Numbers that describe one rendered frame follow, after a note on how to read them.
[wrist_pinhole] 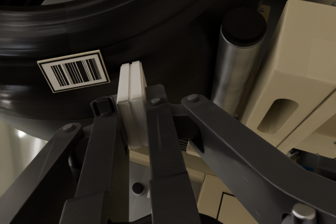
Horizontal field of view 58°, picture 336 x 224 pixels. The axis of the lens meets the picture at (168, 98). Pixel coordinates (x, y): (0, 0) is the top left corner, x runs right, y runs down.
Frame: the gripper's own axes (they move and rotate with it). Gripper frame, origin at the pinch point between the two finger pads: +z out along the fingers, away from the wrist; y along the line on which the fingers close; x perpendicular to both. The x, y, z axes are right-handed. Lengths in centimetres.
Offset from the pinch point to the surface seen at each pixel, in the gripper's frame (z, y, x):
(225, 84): 16.6, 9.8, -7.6
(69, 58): 10.6, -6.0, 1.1
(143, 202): 51, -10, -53
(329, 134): 32, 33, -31
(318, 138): 34, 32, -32
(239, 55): 11.6, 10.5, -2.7
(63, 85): 11.7, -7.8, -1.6
